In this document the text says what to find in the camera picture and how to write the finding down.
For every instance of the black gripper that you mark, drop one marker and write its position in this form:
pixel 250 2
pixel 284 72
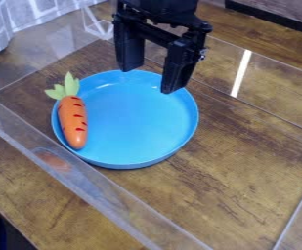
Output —
pixel 135 20

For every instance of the orange toy carrot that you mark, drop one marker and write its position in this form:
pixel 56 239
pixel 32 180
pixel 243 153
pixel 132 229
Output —
pixel 71 111

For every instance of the blue round tray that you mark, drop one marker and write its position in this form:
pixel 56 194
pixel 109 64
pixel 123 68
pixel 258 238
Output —
pixel 138 126

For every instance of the black bar at top right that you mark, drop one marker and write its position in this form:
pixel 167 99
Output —
pixel 263 15

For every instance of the white patterned curtain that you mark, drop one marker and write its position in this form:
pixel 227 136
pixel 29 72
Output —
pixel 20 14

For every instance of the clear acrylic front barrier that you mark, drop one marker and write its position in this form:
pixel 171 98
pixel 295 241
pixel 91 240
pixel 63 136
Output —
pixel 112 201

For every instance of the clear acrylic corner bracket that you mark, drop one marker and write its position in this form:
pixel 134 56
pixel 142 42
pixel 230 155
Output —
pixel 99 28

